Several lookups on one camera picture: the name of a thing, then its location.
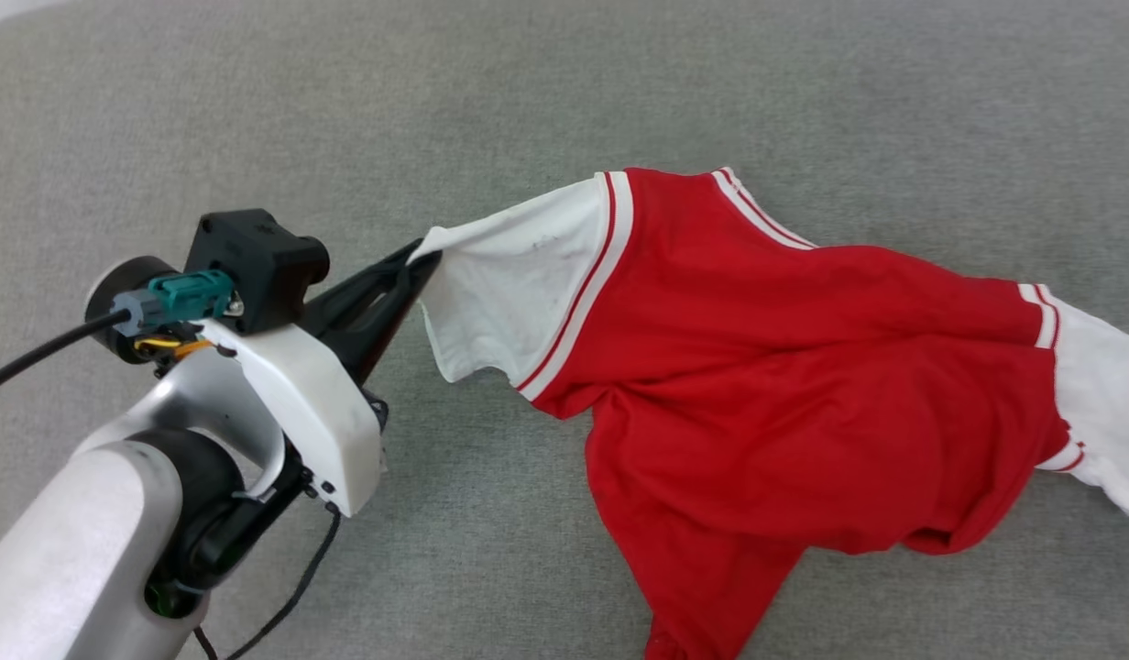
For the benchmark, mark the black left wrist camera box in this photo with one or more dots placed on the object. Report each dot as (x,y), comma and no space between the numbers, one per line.
(253,266)

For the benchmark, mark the red and white shirt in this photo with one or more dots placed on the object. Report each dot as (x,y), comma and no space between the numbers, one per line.
(784,394)

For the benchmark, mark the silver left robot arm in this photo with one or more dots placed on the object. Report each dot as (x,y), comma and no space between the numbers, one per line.
(79,532)

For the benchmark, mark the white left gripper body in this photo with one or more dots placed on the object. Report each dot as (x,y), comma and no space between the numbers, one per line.
(322,412)

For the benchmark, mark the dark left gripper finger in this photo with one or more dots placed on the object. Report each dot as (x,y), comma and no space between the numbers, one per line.
(367,284)
(381,321)

